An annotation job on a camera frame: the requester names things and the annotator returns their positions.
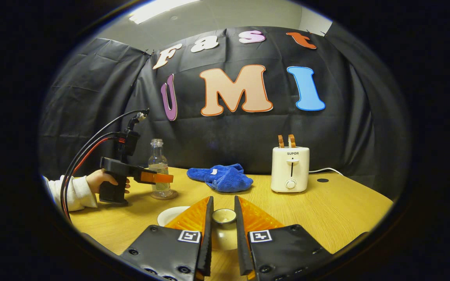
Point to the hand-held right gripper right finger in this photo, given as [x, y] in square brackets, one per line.
[240, 234]

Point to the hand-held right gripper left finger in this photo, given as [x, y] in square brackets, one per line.
[208, 234]

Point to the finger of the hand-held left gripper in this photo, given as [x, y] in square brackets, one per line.
[156, 177]

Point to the glass water bottle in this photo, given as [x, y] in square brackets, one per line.
[159, 160]

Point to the round wooden coaster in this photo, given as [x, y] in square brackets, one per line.
[172, 195]

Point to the cream saucer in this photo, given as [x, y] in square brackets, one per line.
[170, 214]

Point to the blue towel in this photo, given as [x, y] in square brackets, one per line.
[225, 179]

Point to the white toaster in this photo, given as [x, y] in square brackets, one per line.
[289, 168]

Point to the brown bread slice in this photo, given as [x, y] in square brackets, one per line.
[291, 141]
[281, 141]

